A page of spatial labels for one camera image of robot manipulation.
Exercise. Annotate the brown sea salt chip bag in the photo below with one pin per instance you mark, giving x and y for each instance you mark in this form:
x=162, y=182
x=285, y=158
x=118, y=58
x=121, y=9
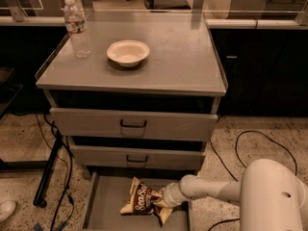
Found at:
x=143, y=200

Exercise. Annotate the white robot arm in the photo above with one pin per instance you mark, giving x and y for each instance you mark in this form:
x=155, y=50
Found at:
x=270, y=196

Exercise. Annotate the grey drawer cabinet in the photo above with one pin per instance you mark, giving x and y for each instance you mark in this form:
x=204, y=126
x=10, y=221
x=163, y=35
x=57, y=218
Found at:
x=180, y=75

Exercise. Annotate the grey top drawer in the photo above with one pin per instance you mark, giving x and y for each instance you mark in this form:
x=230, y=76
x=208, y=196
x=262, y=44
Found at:
x=134, y=125

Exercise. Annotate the grey drawer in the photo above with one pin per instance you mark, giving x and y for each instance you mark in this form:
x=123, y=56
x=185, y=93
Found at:
x=134, y=125
x=138, y=153
x=109, y=192

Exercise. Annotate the grey middle drawer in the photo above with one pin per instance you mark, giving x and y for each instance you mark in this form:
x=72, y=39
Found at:
x=138, y=153

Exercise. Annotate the grey bottom drawer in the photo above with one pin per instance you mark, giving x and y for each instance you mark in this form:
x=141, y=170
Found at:
x=109, y=192

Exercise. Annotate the white paper bowl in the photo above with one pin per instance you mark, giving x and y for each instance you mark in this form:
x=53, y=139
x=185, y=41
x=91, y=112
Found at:
x=128, y=53

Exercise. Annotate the clear plastic water bottle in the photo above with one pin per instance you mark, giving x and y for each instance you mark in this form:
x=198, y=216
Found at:
x=76, y=26

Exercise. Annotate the white shoe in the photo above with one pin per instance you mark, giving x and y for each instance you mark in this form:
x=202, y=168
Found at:
x=6, y=209

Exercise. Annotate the black table leg frame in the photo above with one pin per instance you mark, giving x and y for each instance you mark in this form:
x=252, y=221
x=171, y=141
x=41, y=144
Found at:
x=45, y=166

